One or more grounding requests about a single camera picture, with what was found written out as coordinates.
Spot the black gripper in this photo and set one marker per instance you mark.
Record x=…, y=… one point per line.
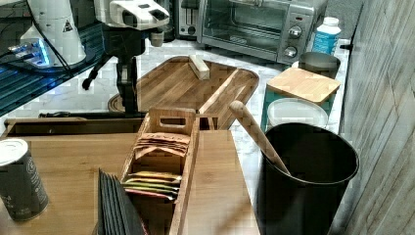
x=125, y=42

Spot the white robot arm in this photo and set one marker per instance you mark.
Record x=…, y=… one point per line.
x=53, y=23

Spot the wooden serving tray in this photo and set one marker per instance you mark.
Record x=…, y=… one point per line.
x=173, y=84

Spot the small light wooden block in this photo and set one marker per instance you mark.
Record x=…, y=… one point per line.
x=199, y=67

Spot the silver two-slot toaster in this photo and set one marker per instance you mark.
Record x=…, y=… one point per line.
x=186, y=14

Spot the wooden tea bag organizer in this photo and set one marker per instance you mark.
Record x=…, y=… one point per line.
x=159, y=216

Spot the black coaster stack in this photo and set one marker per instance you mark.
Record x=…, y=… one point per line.
x=116, y=213

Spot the silver toaster oven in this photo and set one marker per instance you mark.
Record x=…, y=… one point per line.
x=274, y=30

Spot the grey cylindrical tin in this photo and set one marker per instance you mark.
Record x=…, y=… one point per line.
x=22, y=191

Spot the teal canister with wooden lid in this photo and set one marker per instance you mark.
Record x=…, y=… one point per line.
x=301, y=84

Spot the clear jar with white lid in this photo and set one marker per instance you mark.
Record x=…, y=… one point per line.
x=289, y=110

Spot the grey metal canister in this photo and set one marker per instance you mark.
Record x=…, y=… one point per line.
x=320, y=63

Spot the white and blue bottle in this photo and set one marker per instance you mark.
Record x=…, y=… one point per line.
x=326, y=36

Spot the black utensil holder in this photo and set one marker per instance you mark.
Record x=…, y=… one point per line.
x=304, y=200

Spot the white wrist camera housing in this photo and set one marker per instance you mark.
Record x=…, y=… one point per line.
x=137, y=14

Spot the wooden utensil handle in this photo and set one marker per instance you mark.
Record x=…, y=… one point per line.
x=245, y=118

